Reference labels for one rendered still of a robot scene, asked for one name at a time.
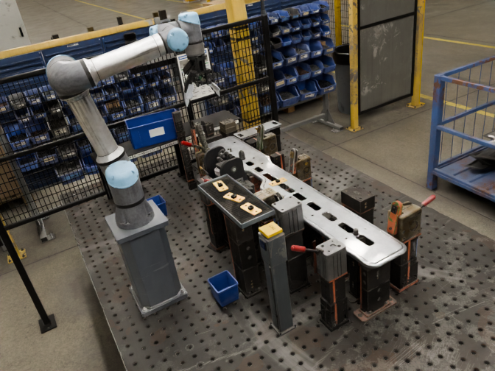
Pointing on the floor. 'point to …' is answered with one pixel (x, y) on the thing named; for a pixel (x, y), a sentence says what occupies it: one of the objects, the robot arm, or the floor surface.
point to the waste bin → (342, 76)
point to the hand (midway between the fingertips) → (202, 101)
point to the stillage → (446, 169)
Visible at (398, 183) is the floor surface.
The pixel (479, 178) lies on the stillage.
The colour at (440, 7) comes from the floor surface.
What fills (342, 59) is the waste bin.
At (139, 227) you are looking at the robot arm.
